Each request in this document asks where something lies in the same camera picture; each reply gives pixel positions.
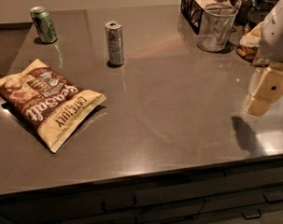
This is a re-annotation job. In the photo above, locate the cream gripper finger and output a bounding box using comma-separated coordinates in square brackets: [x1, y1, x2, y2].
[245, 63, 283, 117]

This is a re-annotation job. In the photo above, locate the black drawer handle lower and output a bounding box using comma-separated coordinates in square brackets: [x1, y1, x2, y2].
[241, 209, 262, 220]

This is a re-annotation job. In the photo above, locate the snack bowl with food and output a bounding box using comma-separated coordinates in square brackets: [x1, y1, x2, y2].
[236, 22, 262, 62]

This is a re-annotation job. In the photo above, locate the black wire napkin holder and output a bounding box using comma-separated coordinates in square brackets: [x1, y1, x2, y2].
[180, 0, 242, 34]

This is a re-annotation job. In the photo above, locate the black drawer handle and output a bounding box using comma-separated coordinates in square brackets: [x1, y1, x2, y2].
[241, 209, 262, 220]
[102, 195, 136, 213]
[263, 190, 283, 204]

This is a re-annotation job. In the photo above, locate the black drawer handle left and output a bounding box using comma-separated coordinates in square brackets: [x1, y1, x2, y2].
[102, 195, 136, 213]

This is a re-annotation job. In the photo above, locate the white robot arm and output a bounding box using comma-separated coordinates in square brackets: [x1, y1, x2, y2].
[245, 0, 283, 117]

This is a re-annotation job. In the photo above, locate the black drawer handle right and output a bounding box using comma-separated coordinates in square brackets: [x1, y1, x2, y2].
[263, 190, 283, 204]

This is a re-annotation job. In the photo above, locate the brown sea salt chip bag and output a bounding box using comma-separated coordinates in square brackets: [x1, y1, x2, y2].
[0, 60, 106, 153]

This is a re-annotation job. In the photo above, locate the snack jar in background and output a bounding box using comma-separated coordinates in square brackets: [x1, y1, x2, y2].
[236, 0, 252, 25]

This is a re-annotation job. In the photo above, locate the silver redbull can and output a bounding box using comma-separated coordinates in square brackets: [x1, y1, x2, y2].
[105, 21, 125, 65]

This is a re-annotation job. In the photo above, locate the green soda can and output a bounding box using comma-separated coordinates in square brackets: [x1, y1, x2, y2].
[30, 7, 58, 44]

